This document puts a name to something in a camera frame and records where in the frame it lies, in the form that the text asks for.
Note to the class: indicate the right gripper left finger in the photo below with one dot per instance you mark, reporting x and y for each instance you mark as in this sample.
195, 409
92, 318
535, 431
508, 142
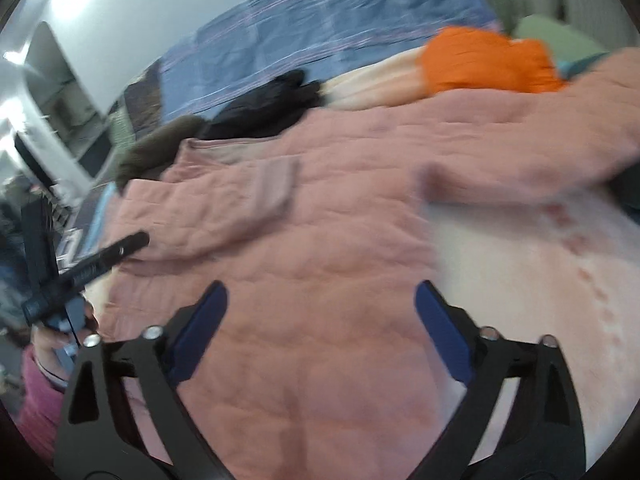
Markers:
98, 436

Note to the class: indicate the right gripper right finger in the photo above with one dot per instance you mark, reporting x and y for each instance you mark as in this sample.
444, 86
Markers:
543, 437

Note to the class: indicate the pink quilted fleece jacket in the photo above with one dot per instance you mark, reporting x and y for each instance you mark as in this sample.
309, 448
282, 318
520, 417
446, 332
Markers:
375, 259

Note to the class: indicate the pink sleeve forearm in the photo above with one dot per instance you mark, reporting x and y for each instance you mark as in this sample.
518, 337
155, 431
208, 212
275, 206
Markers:
45, 383

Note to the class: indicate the person left hand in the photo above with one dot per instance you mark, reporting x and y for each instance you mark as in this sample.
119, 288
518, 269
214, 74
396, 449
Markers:
47, 342

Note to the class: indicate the brown fleece folded garment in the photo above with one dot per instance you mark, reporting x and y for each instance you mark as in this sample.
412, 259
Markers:
149, 157

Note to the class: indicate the green striped pillow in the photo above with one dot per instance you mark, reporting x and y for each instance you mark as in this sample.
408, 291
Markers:
120, 128

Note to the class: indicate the dark patterned pillow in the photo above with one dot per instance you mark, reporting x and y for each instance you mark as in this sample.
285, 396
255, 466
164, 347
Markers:
143, 101

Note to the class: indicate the black folded jacket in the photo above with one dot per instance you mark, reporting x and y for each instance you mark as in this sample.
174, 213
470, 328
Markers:
265, 111

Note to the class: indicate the teal folded garment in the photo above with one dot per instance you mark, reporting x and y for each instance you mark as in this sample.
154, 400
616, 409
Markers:
569, 70

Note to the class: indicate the blue plaid pillow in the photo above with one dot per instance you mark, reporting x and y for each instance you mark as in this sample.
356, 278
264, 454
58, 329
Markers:
258, 40

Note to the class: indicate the orange folded puffer jacket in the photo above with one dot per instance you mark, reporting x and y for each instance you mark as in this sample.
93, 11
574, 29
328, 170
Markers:
460, 57

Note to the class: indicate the light green pillow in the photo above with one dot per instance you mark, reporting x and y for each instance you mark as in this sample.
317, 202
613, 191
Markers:
565, 43

